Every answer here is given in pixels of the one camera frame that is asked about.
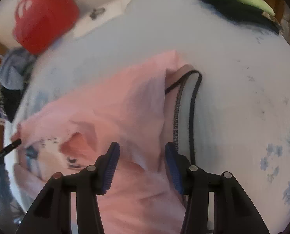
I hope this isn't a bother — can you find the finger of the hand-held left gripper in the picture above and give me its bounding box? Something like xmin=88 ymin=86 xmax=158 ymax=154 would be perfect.
xmin=0 ymin=138 xmax=22 ymax=158

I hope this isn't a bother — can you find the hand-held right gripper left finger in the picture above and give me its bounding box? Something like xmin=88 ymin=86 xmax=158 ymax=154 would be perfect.
xmin=15 ymin=141 xmax=120 ymax=234

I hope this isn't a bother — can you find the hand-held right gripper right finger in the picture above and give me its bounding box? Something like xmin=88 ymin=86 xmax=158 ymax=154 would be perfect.
xmin=165 ymin=141 xmax=270 ymax=234

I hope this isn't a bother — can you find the pink garment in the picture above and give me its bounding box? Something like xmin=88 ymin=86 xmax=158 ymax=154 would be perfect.
xmin=11 ymin=49 xmax=203 ymax=234

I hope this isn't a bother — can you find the blue-grey crumpled cloth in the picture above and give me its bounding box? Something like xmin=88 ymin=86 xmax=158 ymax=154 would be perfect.
xmin=0 ymin=47 xmax=37 ymax=90

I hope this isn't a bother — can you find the red plastic carry case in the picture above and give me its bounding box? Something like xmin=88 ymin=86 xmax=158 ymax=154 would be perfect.
xmin=12 ymin=0 xmax=80 ymax=55

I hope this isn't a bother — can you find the white paper sheet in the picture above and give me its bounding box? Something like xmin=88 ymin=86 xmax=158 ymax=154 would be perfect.
xmin=73 ymin=0 xmax=136 ymax=38

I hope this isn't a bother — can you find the small black tool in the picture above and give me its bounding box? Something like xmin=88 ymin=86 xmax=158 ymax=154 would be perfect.
xmin=89 ymin=8 xmax=105 ymax=20

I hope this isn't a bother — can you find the black folded garment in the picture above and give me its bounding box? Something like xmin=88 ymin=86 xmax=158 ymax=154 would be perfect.
xmin=196 ymin=0 xmax=284 ymax=35

